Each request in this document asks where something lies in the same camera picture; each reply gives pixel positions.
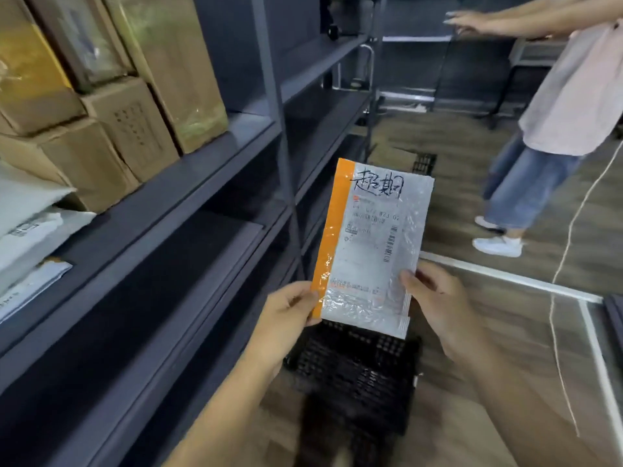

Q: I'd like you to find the person's right hand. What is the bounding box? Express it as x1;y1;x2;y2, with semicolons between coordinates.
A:
399;260;483;366

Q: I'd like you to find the person's left hand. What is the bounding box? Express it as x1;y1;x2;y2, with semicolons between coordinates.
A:
246;281;322;370

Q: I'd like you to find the white orange-edged bubble mailer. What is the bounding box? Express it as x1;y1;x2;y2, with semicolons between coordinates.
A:
311;158;435;340

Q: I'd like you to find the person's left forearm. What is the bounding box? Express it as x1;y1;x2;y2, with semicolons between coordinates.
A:
163;352;285;467

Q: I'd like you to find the person's right forearm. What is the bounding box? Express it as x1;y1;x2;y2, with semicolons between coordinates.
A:
450;330;611;467

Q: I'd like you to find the black plastic basket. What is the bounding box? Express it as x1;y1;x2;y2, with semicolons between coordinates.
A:
282;317;424;467

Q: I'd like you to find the white floor strip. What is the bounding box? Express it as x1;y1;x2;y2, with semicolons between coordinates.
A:
420;251;623;465

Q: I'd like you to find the black plastic crate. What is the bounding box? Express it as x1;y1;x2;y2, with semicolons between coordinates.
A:
410;152;438;179

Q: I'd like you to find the flat cardboard box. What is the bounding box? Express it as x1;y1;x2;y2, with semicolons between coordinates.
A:
368;143;420;174

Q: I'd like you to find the dark grey metal shelf unit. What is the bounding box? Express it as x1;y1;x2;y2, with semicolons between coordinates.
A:
0;0;386;467

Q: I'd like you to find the white power strip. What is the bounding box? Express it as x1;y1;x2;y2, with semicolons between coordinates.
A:
379;91;435;113

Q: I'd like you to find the small brown cardboard box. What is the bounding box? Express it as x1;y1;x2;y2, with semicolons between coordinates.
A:
79;77;181;184

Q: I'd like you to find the wide brown cardboard box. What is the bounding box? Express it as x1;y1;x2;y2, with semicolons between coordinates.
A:
0;118;142;214

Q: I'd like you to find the tall tape-wrapped cardboard box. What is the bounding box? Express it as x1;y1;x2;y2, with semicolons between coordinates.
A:
101;0;230;155

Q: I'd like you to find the white mailer bag with label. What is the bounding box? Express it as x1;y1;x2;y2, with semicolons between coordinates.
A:
0;207;97;293

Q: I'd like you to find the white orange-edged mailer bag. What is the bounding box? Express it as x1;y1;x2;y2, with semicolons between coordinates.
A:
0;257;74;324

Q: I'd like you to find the plain white mailer bag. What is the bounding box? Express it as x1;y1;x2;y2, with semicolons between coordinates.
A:
0;160;77;239

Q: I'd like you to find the picture-printed cardboard box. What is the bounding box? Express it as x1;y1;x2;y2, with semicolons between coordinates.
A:
25;0;135;94

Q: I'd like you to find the yellow-labelled cardboard box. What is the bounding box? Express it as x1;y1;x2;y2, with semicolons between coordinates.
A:
0;0;87;138

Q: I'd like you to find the white cable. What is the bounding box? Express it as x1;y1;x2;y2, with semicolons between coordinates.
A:
549;140;623;438

